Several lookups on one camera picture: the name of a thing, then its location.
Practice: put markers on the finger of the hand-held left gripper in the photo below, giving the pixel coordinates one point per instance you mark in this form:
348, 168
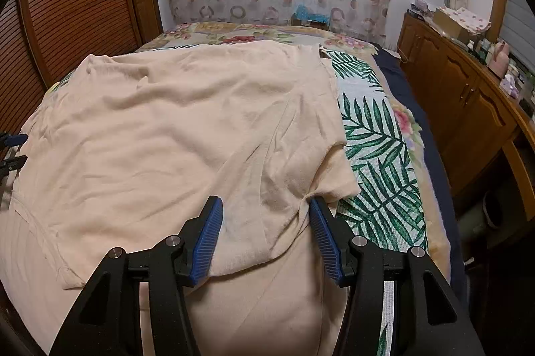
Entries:
12, 139
12, 164

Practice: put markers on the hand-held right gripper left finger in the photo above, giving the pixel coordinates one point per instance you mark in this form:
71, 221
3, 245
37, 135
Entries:
209, 243

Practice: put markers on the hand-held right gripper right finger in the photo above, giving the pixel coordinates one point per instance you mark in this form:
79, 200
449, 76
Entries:
324, 243

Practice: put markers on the peach printed t-shirt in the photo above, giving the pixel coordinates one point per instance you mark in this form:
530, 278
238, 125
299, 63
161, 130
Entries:
167, 130

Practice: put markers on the green leaf print sheet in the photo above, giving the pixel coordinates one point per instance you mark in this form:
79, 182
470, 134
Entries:
376, 155

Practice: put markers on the dark trash bin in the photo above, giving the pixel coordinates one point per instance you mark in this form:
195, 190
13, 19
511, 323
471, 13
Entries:
495, 209

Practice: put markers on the wooden cabinet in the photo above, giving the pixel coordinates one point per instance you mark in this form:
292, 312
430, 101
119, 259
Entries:
459, 88

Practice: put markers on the small cardboard box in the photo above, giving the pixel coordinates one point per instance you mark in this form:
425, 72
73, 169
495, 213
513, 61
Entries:
299, 22

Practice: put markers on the tissue pack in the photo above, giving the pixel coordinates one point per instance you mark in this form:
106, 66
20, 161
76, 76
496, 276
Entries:
510, 85

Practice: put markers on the group of small bottles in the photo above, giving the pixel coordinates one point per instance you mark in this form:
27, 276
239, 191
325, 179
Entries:
480, 51

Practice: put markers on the large cardboard box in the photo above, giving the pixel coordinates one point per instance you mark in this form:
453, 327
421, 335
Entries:
449, 28

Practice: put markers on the pink kettle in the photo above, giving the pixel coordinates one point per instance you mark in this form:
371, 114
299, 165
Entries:
499, 61

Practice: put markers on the pile of small boxes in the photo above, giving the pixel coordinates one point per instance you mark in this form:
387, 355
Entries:
420, 9

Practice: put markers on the cardboard box with cloth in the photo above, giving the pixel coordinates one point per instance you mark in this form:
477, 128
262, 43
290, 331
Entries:
466, 18

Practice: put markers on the grey window blind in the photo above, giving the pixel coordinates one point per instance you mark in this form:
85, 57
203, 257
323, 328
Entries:
522, 30

